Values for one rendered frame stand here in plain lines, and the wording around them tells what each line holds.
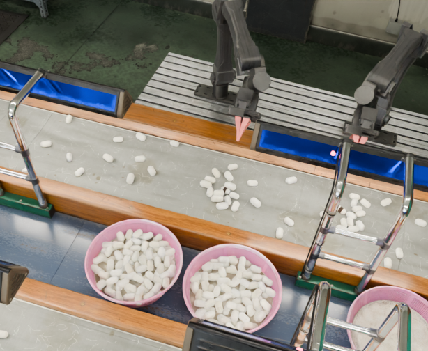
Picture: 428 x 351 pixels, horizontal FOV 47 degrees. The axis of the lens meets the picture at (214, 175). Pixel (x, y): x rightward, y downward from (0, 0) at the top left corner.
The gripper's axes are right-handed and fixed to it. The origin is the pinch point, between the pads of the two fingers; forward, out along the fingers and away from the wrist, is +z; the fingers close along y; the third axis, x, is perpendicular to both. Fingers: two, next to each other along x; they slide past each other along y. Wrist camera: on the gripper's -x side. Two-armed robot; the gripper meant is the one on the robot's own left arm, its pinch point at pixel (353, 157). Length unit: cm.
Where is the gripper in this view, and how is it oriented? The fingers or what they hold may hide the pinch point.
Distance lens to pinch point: 158.4
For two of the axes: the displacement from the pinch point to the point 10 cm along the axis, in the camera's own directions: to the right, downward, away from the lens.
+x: 1.4, 0.3, 9.9
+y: 9.6, 2.4, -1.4
